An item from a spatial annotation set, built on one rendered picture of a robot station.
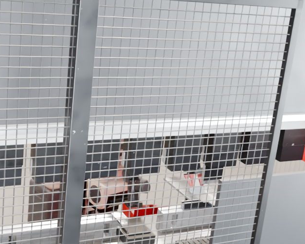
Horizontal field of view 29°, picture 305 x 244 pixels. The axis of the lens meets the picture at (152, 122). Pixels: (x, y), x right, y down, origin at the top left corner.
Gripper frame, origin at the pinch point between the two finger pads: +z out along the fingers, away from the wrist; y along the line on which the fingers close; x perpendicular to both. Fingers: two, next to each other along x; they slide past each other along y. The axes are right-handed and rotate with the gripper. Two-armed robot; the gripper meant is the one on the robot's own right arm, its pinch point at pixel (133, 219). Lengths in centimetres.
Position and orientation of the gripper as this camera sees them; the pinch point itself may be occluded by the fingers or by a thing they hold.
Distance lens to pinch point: 308.2
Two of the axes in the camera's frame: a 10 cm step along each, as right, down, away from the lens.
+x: 9.1, -0.2, 4.2
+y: 4.2, 0.3, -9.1
